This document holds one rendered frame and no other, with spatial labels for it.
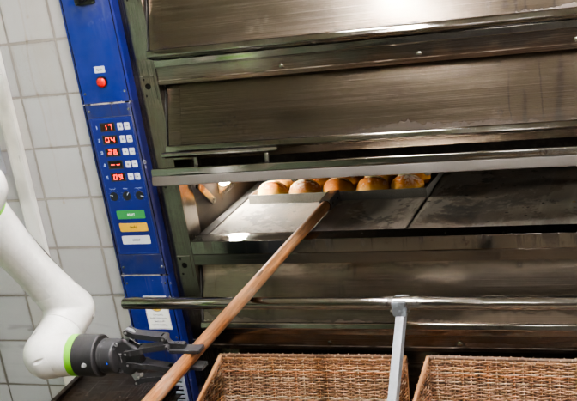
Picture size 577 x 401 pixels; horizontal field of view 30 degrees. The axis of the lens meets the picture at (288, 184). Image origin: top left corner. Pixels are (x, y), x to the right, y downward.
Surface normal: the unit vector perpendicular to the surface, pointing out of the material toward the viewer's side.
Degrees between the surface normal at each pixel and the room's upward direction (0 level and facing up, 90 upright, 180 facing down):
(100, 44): 90
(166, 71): 90
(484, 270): 70
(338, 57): 90
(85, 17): 90
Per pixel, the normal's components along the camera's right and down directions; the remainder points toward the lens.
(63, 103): -0.34, 0.33
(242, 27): -0.37, -0.02
